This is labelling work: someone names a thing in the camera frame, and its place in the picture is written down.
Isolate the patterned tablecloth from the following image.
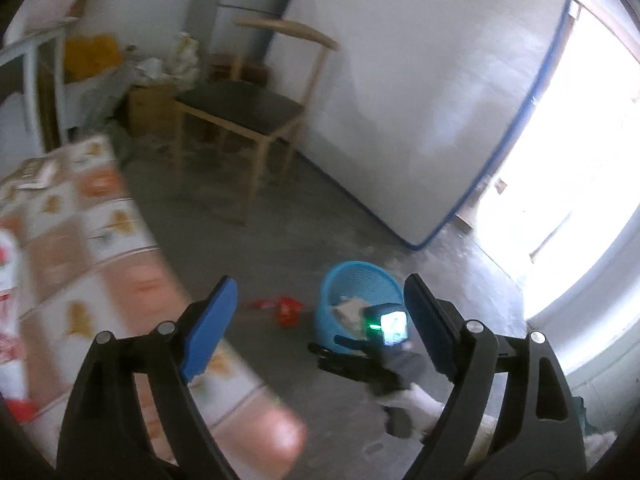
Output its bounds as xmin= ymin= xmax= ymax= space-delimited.
xmin=1 ymin=134 xmax=306 ymax=479

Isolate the brown cardboard box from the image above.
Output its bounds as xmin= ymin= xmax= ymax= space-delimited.
xmin=128 ymin=84 xmax=177 ymax=138

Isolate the white metal desk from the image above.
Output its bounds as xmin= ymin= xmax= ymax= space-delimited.
xmin=1 ymin=18 xmax=75 ymax=156

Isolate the white mattress blue trim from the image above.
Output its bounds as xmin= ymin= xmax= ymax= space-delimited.
xmin=285 ymin=0 xmax=570 ymax=248

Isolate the blue plastic trash basket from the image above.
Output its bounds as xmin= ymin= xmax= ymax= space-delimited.
xmin=314 ymin=261 xmax=404 ymax=353

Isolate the small torn paper box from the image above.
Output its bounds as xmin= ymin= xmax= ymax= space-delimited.
xmin=14 ymin=157 xmax=60 ymax=190

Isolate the red plastic wrapper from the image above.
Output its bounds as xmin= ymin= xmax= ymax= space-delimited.
xmin=250 ymin=297 xmax=304 ymax=328

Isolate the wooden chair dark seat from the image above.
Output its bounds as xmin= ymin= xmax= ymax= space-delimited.
xmin=172 ymin=18 xmax=340 ymax=226

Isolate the brown paper bag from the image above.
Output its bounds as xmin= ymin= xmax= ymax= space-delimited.
xmin=332 ymin=297 xmax=370 ymax=336

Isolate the white gloved right hand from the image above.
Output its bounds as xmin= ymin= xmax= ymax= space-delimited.
xmin=374 ymin=384 xmax=444 ymax=440

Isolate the white strawberry milk bottle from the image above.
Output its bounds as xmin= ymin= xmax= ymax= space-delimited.
xmin=1 ymin=230 xmax=37 ymax=425

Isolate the yellow plastic bag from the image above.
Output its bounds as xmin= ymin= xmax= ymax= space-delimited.
xmin=64 ymin=34 xmax=124 ymax=82

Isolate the grey refrigerator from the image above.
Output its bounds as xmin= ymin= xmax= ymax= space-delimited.
xmin=192 ymin=0 xmax=290 ymax=78

